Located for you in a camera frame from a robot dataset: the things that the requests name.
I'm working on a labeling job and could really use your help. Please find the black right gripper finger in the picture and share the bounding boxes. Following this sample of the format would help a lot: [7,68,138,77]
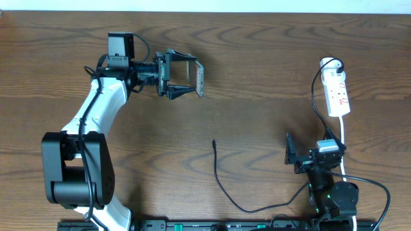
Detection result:
[323,126,346,151]
[284,133,297,164]

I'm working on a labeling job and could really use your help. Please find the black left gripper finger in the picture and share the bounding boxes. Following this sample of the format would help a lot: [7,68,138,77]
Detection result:
[166,85,195,100]
[165,48,197,62]

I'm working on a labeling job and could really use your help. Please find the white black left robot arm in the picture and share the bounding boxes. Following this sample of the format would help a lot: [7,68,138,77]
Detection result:
[41,49,204,230]

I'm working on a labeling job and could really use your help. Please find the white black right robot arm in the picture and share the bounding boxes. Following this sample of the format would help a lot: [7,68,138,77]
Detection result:
[284,128,359,230]

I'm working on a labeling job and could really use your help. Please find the white power strip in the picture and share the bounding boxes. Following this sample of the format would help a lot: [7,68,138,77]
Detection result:
[320,57,351,117]

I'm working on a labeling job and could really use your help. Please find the white power strip cord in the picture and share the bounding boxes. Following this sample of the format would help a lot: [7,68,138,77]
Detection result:
[338,115,358,231]

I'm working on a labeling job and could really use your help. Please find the black right camera cable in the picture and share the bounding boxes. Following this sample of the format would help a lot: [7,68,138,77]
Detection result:
[317,165,392,231]

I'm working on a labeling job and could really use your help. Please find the black camera cable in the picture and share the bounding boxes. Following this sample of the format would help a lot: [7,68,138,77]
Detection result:
[78,32,151,231]
[317,165,392,231]

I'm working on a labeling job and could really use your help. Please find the black left camera cable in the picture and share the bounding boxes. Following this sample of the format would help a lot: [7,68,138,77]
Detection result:
[78,32,151,231]

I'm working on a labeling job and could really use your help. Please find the black charger cable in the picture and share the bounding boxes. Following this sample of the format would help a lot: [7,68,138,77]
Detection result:
[211,56,345,214]

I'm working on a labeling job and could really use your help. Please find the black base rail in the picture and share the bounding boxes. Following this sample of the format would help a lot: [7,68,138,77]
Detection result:
[57,218,376,231]

